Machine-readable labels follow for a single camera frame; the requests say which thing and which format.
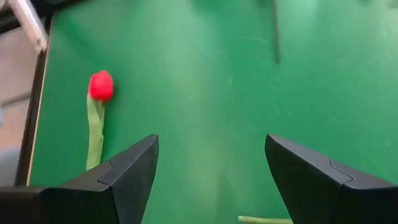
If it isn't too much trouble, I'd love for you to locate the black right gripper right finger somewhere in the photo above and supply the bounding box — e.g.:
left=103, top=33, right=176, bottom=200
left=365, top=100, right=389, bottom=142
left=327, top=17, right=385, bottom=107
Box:
left=264, top=134, right=398, bottom=224

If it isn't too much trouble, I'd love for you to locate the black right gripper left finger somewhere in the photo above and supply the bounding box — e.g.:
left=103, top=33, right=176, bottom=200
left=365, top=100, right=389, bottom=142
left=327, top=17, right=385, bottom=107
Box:
left=0, top=134, right=160, bottom=224

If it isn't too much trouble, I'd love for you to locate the red artificial tulip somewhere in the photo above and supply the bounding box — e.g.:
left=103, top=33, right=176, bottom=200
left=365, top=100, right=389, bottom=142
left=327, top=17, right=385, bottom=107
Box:
left=86, top=70, right=115, bottom=171
left=238, top=215, right=294, bottom=224

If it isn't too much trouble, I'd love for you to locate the pale blossom spray dark stem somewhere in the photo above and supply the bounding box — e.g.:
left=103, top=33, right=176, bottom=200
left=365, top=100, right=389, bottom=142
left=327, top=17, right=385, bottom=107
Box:
left=269, top=0, right=282, bottom=65

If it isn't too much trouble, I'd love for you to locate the pale metal bar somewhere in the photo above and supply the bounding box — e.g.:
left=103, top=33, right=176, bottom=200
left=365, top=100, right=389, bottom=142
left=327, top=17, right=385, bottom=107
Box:
left=6, top=0, right=50, bottom=54

